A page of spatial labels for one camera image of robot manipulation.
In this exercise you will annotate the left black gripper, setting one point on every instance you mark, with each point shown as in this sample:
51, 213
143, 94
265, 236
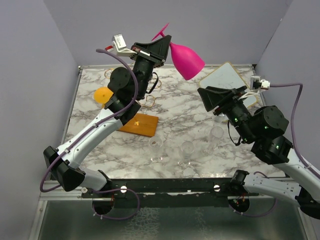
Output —
158, 49

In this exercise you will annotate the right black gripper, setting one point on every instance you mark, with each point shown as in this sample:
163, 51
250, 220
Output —
212, 97

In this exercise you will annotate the pink plastic wine glass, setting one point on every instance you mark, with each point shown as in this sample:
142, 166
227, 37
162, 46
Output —
186, 61

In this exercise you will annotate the yellow plastic wine glass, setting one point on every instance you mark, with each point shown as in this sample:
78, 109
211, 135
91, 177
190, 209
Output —
102, 95

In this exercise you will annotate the clear wine glass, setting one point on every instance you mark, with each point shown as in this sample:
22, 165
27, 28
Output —
186, 151
222, 118
156, 149

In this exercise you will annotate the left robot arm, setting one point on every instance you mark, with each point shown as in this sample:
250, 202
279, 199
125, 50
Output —
129, 85

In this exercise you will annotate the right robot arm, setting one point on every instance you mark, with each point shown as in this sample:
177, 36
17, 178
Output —
265, 131

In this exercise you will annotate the white board gold rim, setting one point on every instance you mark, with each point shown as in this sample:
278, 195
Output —
228, 76

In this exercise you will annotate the clear flute glass right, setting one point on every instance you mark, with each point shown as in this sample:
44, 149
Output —
214, 136

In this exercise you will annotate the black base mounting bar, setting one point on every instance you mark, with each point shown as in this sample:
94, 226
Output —
168, 192

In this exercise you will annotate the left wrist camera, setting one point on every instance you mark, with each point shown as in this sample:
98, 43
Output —
119, 47

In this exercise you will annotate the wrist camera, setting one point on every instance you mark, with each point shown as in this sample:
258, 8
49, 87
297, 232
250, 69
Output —
257, 86
119, 47

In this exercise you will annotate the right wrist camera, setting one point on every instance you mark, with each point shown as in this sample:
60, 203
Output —
257, 86

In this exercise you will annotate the gold wire glass rack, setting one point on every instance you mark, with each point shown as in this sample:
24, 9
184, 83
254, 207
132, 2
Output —
141, 124

